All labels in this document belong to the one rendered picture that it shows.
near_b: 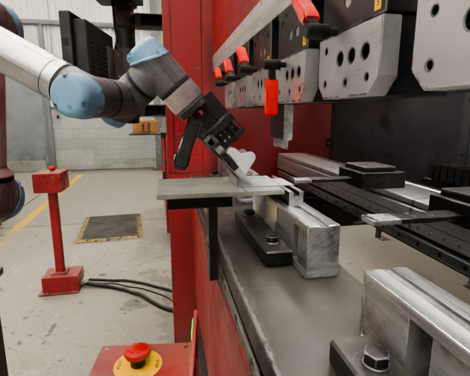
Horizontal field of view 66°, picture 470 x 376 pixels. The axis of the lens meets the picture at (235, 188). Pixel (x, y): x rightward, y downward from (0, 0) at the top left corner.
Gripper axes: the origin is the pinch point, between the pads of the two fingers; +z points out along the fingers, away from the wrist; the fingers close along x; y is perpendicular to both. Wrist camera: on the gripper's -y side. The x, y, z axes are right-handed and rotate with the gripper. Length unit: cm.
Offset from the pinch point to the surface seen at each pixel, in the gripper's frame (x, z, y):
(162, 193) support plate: -6.8, -11.3, -14.3
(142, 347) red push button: -27.9, 0.4, -30.0
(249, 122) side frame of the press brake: 85, 7, 25
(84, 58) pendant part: 105, -62, -11
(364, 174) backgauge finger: -5.7, 16.6, 21.4
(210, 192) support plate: -7.5, -5.0, -7.0
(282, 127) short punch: -3.8, -3.9, 13.7
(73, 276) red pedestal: 159, 18, -114
